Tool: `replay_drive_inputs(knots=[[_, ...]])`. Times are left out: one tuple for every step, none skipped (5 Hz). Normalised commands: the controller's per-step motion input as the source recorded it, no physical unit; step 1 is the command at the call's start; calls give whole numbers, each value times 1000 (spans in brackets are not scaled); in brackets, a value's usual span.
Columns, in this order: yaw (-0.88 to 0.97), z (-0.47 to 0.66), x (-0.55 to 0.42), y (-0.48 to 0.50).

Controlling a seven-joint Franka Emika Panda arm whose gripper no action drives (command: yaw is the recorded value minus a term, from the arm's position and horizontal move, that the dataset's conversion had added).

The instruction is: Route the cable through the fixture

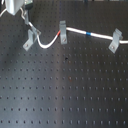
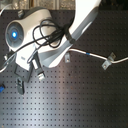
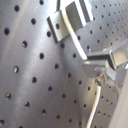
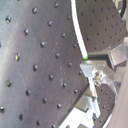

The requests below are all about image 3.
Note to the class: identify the metal cable clip bracket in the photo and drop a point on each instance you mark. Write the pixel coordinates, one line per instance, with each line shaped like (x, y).
(79, 13)

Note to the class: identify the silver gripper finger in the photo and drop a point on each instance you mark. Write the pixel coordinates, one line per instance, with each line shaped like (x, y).
(105, 61)

